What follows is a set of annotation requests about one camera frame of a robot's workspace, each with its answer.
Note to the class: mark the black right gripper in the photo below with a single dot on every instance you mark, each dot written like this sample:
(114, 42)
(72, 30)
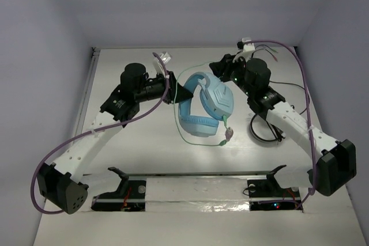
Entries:
(219, 68)

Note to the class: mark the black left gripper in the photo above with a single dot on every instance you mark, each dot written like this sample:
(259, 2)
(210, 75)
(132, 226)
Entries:
(170, 88)

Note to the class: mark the light blue headphones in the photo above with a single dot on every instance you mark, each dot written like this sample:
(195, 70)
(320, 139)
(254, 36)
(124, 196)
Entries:
(217, 100)

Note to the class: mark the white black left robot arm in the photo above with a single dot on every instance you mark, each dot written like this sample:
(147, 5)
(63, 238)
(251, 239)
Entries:
(56, 185)

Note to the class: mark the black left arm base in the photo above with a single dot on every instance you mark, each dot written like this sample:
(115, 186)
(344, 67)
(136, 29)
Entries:
(129, 196)

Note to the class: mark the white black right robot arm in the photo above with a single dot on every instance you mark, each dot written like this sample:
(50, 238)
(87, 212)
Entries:
(333, 161)

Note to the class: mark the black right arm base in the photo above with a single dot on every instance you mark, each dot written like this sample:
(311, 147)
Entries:
(267, 195)

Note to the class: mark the clear tape roll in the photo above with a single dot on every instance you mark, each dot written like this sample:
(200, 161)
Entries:
(264, 132)

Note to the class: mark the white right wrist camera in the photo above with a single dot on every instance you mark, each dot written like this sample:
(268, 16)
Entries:
(245, 47)

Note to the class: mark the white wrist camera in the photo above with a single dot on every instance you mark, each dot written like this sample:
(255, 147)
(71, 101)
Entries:
(165, 57)
(245, 47)

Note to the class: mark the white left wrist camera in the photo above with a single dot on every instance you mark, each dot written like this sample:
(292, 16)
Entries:
(165, 57)

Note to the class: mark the metal rail strip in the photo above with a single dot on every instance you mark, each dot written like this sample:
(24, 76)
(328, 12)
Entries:
(200, 174)

